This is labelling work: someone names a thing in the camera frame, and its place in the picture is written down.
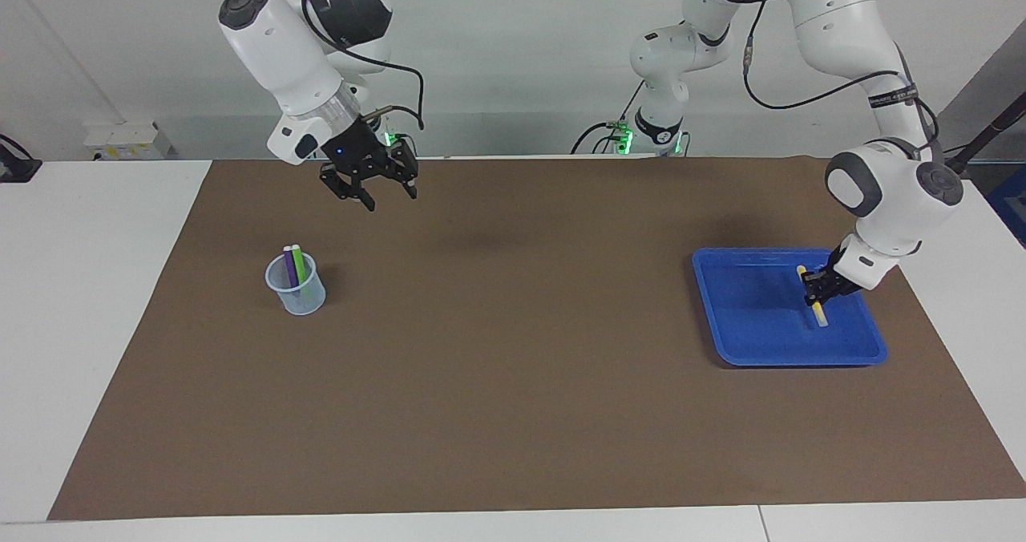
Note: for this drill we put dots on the green pen with white cap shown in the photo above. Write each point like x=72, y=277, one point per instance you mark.
x=300, y=263

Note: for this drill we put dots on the white wall socket box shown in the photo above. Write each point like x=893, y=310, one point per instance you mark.
x=120, y=139

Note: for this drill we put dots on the blue patterned object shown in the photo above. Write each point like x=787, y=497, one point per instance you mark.
x=1011, y=205

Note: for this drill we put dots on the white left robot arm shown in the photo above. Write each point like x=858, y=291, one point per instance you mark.
x=834, y=21

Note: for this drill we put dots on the black tripod pole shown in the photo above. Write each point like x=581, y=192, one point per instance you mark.
x=982, y=135

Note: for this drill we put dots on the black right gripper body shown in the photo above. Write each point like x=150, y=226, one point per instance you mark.
x=357, y=149

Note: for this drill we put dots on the yellow pen with white cap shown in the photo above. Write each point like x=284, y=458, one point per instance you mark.
x=821, y=316

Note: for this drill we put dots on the purple pen with white cap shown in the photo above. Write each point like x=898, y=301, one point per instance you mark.
x=289, y=265

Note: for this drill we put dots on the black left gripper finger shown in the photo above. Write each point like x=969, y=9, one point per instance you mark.
x=813, y=289
x=838, y=293

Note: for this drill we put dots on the blue plastic tray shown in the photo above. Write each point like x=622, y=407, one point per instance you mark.
x=761, y=325

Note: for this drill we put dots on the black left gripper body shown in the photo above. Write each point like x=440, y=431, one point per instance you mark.
x=835, y=276

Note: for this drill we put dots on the black table clamp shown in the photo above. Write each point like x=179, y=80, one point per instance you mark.
x=16, y=169

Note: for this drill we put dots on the brown table mat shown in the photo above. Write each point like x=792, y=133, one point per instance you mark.
x=513, y=414

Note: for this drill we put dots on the translucent plastic cup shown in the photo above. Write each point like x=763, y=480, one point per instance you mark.
x=300, y=301

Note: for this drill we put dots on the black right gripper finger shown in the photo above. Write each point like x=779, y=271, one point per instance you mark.
x=405, y=161
x=341, y=183

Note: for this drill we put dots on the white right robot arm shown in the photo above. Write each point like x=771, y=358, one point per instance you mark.
x=280, y=45

